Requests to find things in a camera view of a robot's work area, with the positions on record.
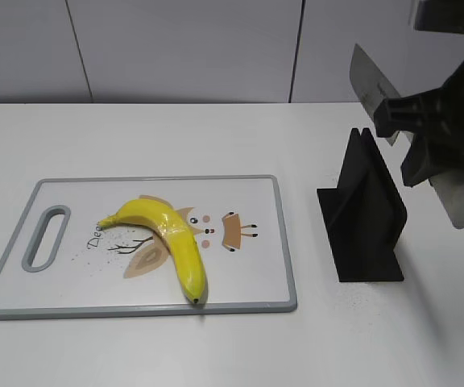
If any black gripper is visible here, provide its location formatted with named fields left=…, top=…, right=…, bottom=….
left=374, top=1, right=464, bottom=187

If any white-handled kitchen knife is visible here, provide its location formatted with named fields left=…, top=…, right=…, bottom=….
left=349, top=44, right=464, bottom=229

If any yellow plastic banana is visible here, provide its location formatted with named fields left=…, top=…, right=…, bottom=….
left=97, top=198, right=206, bottom=304

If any black knife stand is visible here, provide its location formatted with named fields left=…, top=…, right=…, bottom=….
left=317, top=127, right=407, bottom=282

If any white grey-rimmed cutting board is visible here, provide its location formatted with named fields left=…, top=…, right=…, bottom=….
left=0, top=175, right=297, bottom=320

